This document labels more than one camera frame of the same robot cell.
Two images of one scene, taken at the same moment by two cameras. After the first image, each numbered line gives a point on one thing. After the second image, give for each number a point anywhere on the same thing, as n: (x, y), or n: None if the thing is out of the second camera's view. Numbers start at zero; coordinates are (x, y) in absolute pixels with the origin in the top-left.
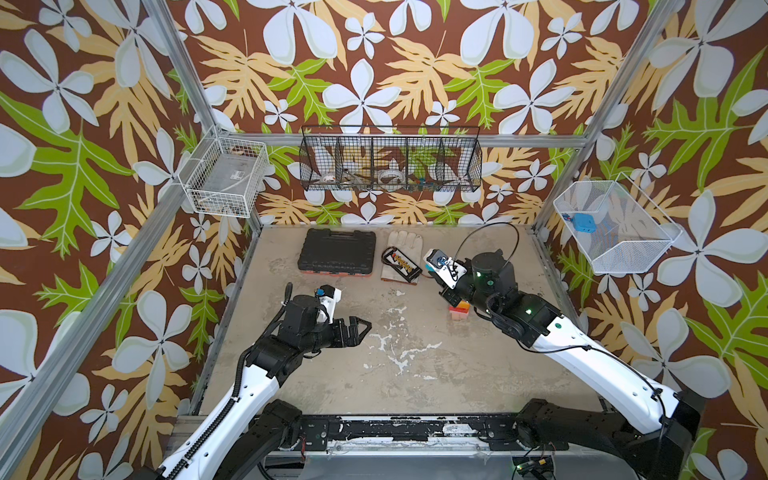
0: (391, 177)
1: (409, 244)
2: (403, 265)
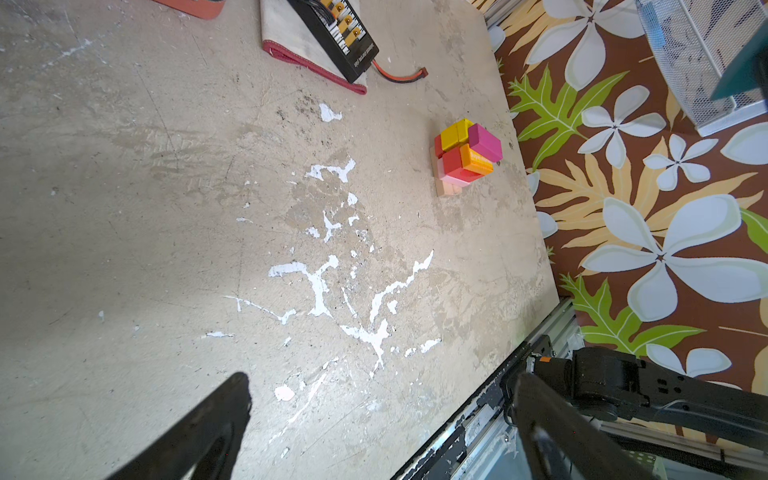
0: None
1: (286, 36)
2: (339, 30)
